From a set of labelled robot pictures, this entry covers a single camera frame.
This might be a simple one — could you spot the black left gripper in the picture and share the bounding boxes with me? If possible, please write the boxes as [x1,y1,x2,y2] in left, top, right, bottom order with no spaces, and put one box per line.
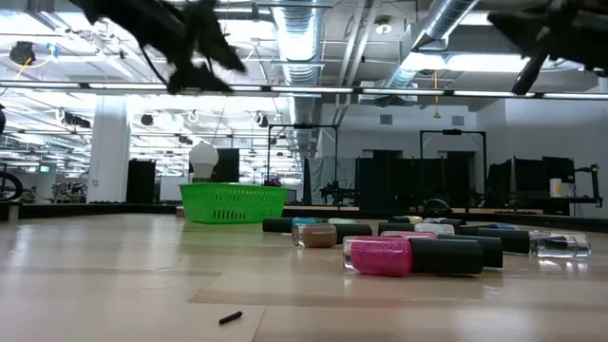
[70,0,248,94]

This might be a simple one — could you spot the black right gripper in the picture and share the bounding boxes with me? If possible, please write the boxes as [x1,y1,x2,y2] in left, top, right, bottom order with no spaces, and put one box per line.
[487,0,608,96]

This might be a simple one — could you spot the teal nail polish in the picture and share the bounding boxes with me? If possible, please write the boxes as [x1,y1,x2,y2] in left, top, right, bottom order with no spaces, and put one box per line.
[262,217,329,234]

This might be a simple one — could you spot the grey white nail polish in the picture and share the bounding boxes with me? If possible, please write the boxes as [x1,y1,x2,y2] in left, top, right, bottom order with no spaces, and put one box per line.
[423,217,469,227]

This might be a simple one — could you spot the blue nail polish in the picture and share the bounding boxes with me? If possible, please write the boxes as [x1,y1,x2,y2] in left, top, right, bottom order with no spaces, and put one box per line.
[454,222,519,238]

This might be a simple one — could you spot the clear nail polish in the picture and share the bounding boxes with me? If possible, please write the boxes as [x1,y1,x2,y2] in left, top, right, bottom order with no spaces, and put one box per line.
[477,227,593,260]

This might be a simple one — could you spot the light pink nail polish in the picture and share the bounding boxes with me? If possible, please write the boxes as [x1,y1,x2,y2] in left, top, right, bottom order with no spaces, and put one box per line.
[379,230,504,269]

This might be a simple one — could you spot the brown nail polish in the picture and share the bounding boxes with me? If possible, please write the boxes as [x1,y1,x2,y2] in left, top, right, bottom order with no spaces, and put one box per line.
[291,222,374,249]

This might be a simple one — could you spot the glitter hot pink nail polish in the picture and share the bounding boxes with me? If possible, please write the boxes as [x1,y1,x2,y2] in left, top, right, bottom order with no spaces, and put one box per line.
[342,236,485,278]

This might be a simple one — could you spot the white light bulb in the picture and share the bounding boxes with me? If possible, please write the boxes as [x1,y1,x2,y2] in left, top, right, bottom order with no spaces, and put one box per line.
[188,141,220,183]

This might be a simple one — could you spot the long bar with light strips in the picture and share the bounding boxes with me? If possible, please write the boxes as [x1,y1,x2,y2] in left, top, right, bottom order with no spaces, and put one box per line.
[0,79,608,101]

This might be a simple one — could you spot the black flat panel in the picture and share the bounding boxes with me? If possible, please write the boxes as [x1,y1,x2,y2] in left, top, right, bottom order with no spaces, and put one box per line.
[188,147,241,184]

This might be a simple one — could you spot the black monitor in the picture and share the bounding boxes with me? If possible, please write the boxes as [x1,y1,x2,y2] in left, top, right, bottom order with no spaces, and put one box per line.
[512,157,545,194]
[542,156,577,184]
[485,160,514,196]

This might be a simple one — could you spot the white square column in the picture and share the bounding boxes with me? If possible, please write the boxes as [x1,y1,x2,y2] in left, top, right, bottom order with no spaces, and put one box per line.
[86,94,132,204]

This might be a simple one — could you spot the black tall cabinet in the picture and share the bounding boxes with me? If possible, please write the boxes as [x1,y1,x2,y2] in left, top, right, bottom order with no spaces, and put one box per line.
[125,159,157,204]

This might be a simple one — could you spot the green plastic basket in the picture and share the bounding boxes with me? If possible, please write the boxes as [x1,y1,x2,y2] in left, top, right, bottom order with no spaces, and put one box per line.
[179,182,290,225]

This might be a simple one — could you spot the black jointed stand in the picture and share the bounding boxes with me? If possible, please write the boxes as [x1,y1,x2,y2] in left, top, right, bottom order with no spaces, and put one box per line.
[573,163,604,209]

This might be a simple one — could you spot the black desk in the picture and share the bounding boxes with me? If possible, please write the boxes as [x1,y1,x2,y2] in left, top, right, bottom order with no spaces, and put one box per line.
[498,194,604,218]

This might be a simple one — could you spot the grey tarp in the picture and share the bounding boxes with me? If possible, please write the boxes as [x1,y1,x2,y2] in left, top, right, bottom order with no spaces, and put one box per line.
[303,155,357,206]

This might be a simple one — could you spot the black dome object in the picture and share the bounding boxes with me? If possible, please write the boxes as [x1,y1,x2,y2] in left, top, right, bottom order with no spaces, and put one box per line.
[422,198,453,213]

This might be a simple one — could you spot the black room partitions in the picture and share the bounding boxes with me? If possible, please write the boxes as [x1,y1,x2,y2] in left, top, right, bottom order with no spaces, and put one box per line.
[354,150,486,211]

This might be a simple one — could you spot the black bicycle wheel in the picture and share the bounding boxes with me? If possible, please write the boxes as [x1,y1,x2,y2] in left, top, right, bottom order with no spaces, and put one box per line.
[0,170,24,201]

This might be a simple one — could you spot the silver slanted air duct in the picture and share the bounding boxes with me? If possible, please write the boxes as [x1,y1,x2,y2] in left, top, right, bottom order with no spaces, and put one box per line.
[379,0,481,91]

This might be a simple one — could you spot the silver round air duct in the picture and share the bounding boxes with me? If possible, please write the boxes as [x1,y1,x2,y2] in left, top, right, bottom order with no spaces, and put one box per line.
[271,0,325,161]

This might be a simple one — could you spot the yellow hanging cord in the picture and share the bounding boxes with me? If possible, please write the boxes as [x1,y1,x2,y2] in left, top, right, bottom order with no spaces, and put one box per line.
[431,69,442,120]

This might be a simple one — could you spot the black metal frame stand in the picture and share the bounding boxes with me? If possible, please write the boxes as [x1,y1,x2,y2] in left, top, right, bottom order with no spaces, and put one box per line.
[266,123,340,206]
[419,128,488,210]

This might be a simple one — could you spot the black ceiling cable reel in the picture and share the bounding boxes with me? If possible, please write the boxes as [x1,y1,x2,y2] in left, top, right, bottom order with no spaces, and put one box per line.
[9,41,37,66]

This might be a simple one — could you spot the black metal table frame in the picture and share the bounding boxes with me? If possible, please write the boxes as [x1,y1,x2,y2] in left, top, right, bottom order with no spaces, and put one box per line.
[0,201,608,234]

